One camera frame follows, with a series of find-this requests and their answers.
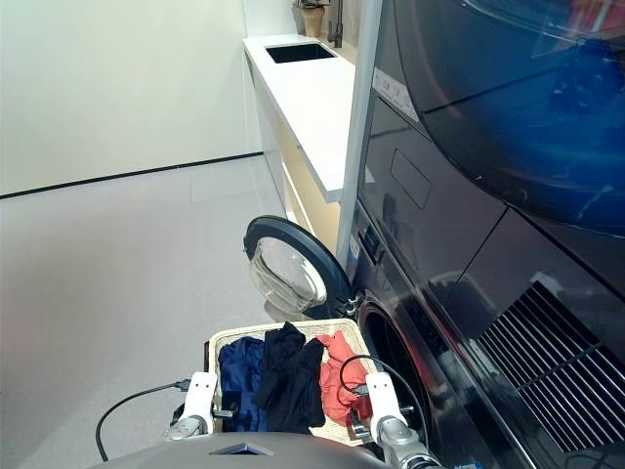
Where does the round glass washing machine door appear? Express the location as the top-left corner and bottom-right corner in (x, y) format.
(242, 215), (354, 321)

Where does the grey robot torso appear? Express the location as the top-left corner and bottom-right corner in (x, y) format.
(87, 431), (393, 469)

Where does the white cabinet side panel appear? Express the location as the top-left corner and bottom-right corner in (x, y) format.
(335, 0), (384, 275)

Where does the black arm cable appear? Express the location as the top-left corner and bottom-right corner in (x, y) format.
(339, 355), (373, 398)
(95, 379), (192, 463)

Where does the pale woven laundry basket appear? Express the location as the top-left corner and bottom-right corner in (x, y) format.
(203, 318), (393, 448)

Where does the dark metal faucet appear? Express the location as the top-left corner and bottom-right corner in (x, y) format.
(326, 0), (346, 49)

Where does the orange garment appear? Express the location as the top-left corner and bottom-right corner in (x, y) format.
(314, 330), (373, 427)

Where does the beige plant vase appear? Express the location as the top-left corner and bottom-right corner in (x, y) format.
(300, 5), (325, 38)

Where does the white cabinet under counter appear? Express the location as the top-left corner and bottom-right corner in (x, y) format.
(242, 52), (343, 255)

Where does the blue garment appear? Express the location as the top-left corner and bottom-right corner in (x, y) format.
(217, 335), (269, 434)

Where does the black recessed sink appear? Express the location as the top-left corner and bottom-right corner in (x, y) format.
(265, 42), (339, 64)

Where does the white countertop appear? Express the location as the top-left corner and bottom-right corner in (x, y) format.
(242, 33), (357, 204)

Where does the round dark dryer door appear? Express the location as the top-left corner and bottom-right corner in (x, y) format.
(390, 0), (625, 240)

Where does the black garment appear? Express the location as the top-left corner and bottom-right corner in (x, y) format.
(254, 320), (327, 435)

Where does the dark stacked dryer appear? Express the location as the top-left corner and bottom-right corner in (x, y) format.
(358, 0), (625, 469)

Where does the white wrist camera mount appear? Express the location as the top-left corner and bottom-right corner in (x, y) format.
(182, 371), (219, 434)
(364, 371), (407, 442)

